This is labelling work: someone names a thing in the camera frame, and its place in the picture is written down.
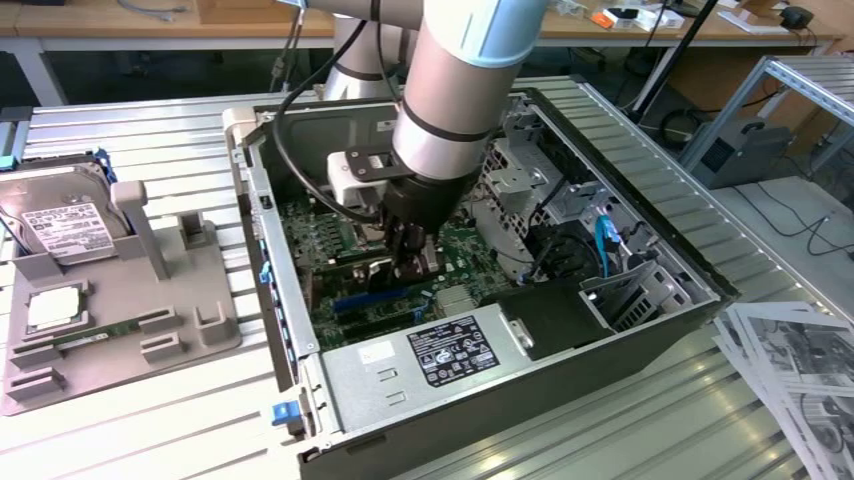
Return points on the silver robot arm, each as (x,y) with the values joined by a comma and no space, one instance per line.
(454,100)

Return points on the black tripod pole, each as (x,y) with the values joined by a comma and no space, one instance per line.
(676,55)

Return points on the wooden desk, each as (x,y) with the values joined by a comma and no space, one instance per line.
(101,27)
(734,37)

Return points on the silver cpu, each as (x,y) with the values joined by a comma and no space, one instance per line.
(57,310)

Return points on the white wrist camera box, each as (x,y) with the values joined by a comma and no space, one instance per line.
(347,187)

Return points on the silver cpu socket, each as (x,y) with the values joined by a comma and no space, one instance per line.
(366,237)

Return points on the white black device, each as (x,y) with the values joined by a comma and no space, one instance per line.
(650,21)

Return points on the silver power supply unit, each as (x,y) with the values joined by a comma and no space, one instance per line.
(361,390)

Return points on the dark grey equipment box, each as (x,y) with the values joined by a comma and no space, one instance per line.
(748,160)

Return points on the silver perforated disk bay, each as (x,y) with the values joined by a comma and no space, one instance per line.
(514,175)

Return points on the black plastic fan shroud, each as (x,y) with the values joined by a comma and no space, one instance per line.
(548,322)

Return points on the black power adapter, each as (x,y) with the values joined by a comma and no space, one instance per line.
(796,17)

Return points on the black open pc case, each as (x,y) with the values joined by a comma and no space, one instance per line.
(461,435)

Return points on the blue expansion slot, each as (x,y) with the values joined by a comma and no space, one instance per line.
(369,300)

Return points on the blue case latch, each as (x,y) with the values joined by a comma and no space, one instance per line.
(286,414)

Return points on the green motherboard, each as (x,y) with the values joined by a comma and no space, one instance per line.
(461,250)

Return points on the aluminium profile frame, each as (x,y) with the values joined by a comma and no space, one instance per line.
(815,87)

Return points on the silver chipset heatsink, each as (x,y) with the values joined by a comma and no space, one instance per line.
(456,299)

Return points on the green ram stick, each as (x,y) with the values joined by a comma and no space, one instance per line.
(101,334)

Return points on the orange white small box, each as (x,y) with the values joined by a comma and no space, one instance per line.
(602,19)

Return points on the silver vented disk bay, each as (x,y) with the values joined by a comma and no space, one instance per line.
(630,297)

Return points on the black long expansion slot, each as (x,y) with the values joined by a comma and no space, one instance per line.
(381,318)
(386,332)

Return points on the silver hard disk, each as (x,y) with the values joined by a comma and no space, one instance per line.
(61,220)

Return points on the grey parts rack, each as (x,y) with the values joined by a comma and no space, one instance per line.
(121,300)

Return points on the green nvidia graphics card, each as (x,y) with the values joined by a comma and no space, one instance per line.
(347,282)

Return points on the stack of printed papers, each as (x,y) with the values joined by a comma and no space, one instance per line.
(801,360)

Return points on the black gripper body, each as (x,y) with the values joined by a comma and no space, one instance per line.
(428,200)

